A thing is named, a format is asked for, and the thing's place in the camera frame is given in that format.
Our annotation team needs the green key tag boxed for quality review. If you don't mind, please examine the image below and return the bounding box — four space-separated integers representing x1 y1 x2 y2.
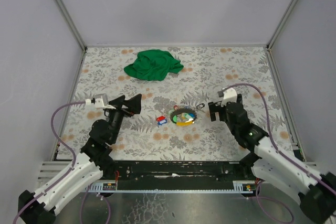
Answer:
182 113 194 120

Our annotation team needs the blue key tag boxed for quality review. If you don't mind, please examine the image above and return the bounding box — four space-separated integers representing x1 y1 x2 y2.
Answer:
157 119 167 125

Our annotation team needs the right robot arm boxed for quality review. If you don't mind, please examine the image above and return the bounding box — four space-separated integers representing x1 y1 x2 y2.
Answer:
208 102 335 223

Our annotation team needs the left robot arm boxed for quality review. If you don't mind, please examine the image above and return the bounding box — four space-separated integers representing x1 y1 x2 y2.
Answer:
13 94 142 223

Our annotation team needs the floral table mat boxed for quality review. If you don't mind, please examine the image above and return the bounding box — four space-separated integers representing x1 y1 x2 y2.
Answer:
54 46 307 162

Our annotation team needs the green crumpled cloth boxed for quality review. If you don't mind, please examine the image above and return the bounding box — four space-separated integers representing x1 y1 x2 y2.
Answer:
124 49 184 81

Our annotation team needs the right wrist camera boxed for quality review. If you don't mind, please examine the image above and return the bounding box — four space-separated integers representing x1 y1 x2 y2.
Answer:
217 88 238 105

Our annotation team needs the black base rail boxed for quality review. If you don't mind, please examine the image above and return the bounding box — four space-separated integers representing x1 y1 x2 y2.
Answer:
102 161 257 191

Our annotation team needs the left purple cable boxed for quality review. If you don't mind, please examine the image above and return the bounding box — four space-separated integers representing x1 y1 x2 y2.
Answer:
12 100 111 224

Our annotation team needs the purple cable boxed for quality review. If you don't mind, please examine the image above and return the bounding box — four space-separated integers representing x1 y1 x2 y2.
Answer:
12 100 111 224
230 83 336 223

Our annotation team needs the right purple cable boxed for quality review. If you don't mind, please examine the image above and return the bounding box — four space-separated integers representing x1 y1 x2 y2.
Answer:
230 83 336 223

